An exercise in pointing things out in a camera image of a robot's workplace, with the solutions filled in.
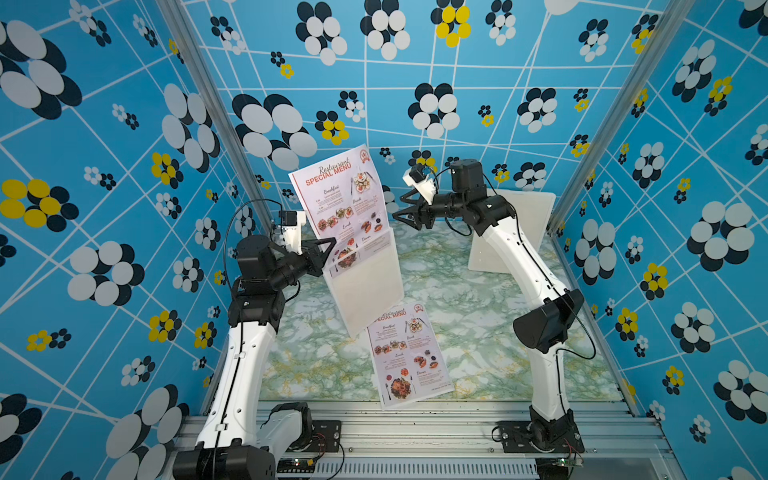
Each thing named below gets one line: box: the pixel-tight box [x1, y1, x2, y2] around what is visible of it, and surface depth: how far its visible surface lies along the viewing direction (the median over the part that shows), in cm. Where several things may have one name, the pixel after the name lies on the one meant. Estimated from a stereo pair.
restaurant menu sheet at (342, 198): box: [288, 144, 391, 277], surface depth 70 cm
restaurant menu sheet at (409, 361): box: [366, 302, 455, 411], surface depth 88 cm
